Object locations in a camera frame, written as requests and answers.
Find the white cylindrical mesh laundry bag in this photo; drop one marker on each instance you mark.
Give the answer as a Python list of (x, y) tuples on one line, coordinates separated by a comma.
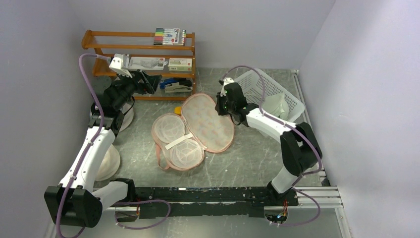
[(127, 110)]

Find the white padded bra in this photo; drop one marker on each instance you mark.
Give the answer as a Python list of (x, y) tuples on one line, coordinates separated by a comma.
[(276, 105)]

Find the small yellow block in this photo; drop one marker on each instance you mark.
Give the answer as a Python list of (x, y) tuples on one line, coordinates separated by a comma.
[(178, 110)]

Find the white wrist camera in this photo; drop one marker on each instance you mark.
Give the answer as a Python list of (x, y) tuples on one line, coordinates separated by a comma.
[(223, 83), (119, 64)]

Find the blue stapler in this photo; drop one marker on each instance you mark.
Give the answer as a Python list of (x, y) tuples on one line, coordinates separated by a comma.
[(170, 81)]

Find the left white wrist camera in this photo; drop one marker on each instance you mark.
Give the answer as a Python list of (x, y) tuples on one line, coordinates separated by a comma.
[(119, 64)]

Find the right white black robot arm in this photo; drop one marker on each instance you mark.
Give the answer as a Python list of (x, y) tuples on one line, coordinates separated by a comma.
[(299, 146)]

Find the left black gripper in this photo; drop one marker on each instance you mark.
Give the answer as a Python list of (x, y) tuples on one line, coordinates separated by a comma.
[(149, 87)]

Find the coloured marker pen set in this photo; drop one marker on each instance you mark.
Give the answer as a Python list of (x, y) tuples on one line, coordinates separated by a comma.
[(170, 36)]

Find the wooden three-tier shelf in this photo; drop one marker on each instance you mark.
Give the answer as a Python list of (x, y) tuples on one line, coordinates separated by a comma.
[(141, 52)]

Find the floral pink mesh laundry bag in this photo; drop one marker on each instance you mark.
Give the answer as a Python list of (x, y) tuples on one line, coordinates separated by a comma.
[(183, 139)]

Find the green white small box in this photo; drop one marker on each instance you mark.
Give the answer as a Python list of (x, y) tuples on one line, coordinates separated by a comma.
[(180, 64)]

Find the grey black stapler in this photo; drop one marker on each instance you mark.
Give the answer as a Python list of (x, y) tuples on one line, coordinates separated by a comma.
[(179, 87)]

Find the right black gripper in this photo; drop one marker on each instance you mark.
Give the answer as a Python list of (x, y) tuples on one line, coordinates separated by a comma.
[(218, 107)]

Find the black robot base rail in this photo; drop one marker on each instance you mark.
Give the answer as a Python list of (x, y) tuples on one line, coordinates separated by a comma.
[(252, 201)]

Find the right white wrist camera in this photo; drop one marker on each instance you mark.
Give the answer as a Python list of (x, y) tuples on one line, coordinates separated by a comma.
[(223, 83)]

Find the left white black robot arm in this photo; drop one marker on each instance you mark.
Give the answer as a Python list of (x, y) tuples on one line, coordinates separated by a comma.
[(73, 202)]

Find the white flat packaged item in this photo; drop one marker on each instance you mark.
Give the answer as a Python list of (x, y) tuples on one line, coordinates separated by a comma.
[(147, 63)]

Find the white perforated plastic basket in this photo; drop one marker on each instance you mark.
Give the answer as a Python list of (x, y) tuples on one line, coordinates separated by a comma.
[(252, 89)]

